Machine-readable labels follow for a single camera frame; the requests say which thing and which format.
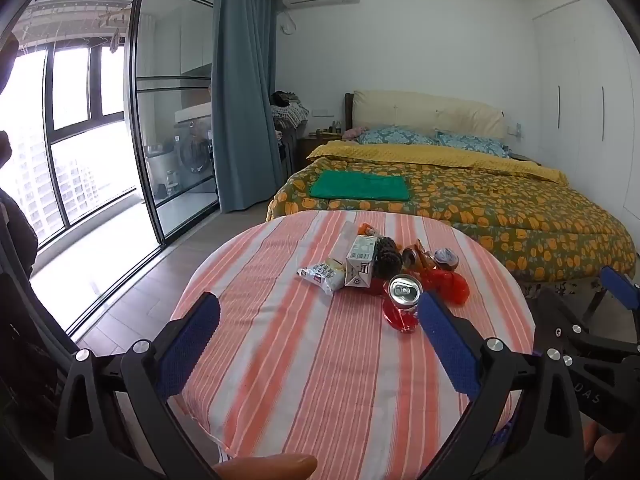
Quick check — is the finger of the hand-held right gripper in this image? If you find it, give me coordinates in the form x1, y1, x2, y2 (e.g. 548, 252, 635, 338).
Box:
599, 265, 640, 313
534, 291, 640, 367

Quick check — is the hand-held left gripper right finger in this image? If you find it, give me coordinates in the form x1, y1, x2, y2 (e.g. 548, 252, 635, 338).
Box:
417, 290, 586, 480

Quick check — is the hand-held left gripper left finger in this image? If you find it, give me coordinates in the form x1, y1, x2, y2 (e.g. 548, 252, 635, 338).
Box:
54, 291, 223, 480

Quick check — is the red gold printed packet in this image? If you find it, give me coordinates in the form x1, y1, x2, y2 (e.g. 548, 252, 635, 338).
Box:
422, 267, 471, 306

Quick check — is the red drink can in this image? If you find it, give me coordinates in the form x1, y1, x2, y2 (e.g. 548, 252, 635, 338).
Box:
382, 274, 423, 333

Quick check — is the black mesh ball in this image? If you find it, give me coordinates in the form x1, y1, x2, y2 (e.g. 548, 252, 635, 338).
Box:
372, 237, 405, 281

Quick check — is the white green milk carton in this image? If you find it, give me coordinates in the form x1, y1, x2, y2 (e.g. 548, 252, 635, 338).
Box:
344, 235, 379, 291

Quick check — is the white snack packet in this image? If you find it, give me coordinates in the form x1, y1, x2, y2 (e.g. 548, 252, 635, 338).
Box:
296, 257, 347, 295

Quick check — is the clear plastic wrapper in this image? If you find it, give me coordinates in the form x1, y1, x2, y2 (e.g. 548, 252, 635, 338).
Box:
334, 220, 358, 261

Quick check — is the person's right hand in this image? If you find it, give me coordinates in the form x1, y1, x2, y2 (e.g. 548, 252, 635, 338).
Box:
582, 420, 640, 472

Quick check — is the person's left hand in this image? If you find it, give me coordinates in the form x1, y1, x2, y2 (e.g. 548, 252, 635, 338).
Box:
214, 454, 319, 480

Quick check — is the leaf print bed sheet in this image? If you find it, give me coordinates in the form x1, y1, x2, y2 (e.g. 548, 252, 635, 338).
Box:
520, 279, 601, 302

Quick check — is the round table, striped cloth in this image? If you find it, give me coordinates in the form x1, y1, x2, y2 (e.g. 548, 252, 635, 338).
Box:
170, 210, 536, 480

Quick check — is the green orange floral quilt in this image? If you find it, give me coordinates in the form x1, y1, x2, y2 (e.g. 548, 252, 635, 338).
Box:
265, 157, 640, 283

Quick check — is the green folded cloth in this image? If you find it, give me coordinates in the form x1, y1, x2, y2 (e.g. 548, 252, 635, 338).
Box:
310, 170, 411, 201

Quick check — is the grey washing machine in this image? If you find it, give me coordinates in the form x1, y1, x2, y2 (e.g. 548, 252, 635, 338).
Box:
175, 120, 216, 181

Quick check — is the yellow blanket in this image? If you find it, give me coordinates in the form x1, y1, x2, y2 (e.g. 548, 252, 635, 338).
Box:
306, 141, 568, 184

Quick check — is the blue patterned pillow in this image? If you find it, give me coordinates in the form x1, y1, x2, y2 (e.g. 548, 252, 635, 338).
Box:
357, 126, 441, 146
437, 131, 508, 158

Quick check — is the white wardrobe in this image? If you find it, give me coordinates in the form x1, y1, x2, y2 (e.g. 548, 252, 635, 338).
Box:
530, 0, 640, 221

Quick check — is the dark wooden nightstand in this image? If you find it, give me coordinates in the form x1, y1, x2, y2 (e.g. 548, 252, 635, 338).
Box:
299, 132, 346, 171

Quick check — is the beige padded headboard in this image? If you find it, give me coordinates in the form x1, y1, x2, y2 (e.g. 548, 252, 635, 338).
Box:
352, 90, 508, 141

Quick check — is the pile of clothes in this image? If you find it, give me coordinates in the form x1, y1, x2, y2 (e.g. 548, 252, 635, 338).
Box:
270, 90, 311, 132

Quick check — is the black framed window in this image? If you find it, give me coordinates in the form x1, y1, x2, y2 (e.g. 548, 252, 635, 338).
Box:
0, 40, 141, 251

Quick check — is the blue grey curtain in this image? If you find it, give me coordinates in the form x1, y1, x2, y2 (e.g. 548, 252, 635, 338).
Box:
210, 0, 286, 213

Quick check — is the glass sliding door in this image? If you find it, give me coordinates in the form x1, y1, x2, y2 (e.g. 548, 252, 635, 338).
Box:
122, 0, 221, 246

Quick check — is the ceiling drying rack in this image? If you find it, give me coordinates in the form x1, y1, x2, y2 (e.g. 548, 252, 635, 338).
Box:
20, 0, 132, 56

